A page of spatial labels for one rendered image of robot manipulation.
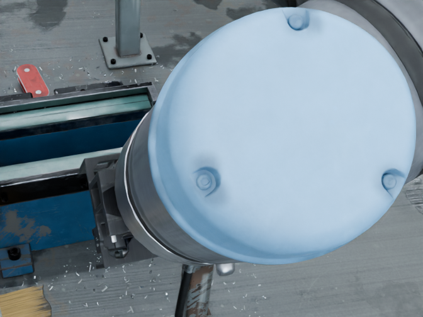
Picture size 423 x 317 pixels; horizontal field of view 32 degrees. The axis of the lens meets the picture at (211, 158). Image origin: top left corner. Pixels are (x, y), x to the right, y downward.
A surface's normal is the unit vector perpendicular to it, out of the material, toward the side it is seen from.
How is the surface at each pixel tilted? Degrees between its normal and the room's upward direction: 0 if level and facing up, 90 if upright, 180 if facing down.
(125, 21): 90
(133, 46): 90
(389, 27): 17
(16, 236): 90
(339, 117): 38
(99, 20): 0
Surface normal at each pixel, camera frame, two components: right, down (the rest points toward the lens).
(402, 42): 0.10, -0.40
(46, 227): 0.30, 0.70
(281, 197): 0.17, -0.11
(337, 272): 0.08, -0.70
